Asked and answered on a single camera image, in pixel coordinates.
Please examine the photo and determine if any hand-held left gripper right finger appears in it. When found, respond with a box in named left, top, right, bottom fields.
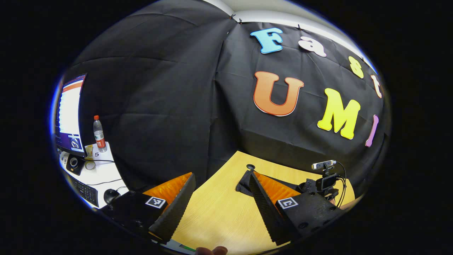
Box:
left=248, top=170, right=346, bottom=245

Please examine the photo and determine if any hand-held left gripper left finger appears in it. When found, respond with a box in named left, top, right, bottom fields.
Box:
left=100, top=172, right=197, bottom=245

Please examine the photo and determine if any black computer mouse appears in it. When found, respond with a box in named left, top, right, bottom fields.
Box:
left=103, top=188, right=121, bottom=205

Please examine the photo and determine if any white side table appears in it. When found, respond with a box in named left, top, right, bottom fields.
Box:
left=58, top=141, right=130, bottom=209

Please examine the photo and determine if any black keyboard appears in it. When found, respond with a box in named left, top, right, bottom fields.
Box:
left=67, top=175, right=100, bottom=208

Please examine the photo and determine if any clear bottle with red cap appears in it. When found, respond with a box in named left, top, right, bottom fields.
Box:
left=93, top=115, right=108, bottom=153

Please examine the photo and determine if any black backdrop cloth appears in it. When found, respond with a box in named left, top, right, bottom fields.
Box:
left=62, top=0, right=391, bottom=199

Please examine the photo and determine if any black box with round lens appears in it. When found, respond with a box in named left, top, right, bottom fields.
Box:
left=66, top=154, right=85, bottom=176

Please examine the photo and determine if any computer monitor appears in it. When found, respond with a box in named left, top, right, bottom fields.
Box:
left=54, top=73, right=87, bottom=157

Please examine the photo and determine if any row of black cloth clips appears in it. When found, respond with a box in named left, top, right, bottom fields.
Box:
left=228, top=13, right=303, bottom=29

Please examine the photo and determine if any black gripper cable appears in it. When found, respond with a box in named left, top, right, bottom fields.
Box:
left=333, top=161, right=349, bottom=209

